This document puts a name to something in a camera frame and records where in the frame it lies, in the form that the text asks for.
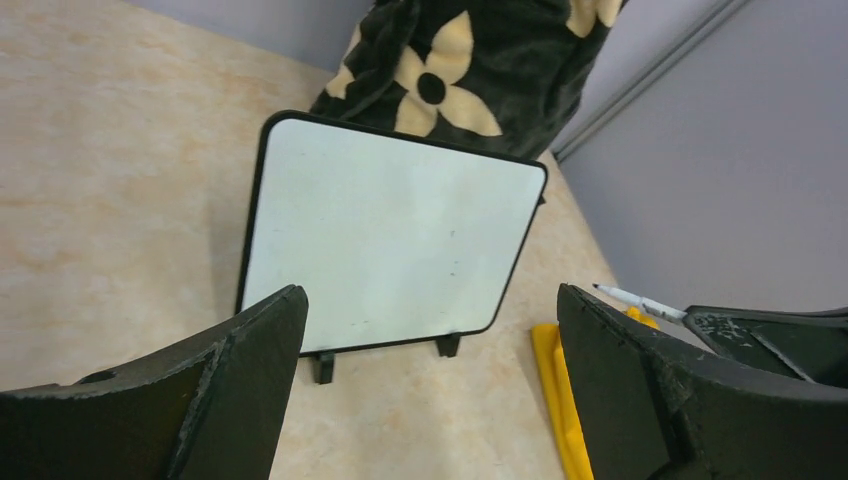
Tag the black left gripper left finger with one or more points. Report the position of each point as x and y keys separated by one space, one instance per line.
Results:
x=211 y=406

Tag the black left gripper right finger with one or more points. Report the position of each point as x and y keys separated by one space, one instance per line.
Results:
x=725 y=420

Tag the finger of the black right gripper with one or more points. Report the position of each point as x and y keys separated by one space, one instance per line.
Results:
x=810 y=346

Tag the white marker pen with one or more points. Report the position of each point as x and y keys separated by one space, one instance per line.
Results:
x=644 y=304

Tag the small black-framed whiteboard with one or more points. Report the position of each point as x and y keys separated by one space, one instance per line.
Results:
x=396 y=239

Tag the yellow cloth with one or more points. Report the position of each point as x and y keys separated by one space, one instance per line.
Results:
x=563 y=404

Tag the black floral plush blanket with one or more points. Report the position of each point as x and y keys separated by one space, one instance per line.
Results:
x=499 y=76

